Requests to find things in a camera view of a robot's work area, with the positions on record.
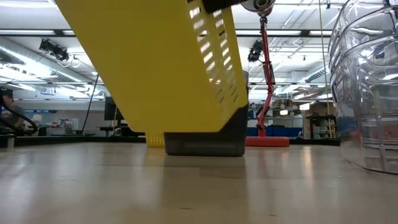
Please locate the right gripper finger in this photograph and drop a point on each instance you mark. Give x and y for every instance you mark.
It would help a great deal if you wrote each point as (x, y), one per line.
(217, 4)

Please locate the yellow slotted plastic basket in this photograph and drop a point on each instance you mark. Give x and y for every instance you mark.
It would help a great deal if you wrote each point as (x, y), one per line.
(155, 62)
(155, 140)

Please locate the dark grey plastic bin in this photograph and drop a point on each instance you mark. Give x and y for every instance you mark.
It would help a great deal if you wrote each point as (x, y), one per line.
(205, 144)

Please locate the clear plastic bin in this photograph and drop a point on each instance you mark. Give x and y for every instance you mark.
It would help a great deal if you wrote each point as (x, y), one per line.
(367, 130)
(351, 40)
(367, 6)

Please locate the background storage shelf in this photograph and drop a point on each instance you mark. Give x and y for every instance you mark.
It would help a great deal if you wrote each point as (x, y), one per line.
(321, 126)

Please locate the blue storage crates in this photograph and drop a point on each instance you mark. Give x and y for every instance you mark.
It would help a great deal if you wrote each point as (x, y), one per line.
(280, 132)

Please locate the red desk lamp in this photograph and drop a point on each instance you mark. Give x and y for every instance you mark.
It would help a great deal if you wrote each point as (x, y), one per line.
(267, 141)

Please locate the computer monitor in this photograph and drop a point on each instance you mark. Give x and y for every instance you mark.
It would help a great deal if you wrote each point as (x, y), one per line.
(110, 109)

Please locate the person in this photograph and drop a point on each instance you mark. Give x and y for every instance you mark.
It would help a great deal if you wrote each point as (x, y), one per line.
(12, 110)

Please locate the black ceiling-mounted camera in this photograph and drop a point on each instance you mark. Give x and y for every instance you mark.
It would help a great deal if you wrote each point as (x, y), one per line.
(255, 51)
(54, 49)

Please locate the black metal table frame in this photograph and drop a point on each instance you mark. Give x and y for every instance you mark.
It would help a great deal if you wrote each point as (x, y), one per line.
(62, 140)

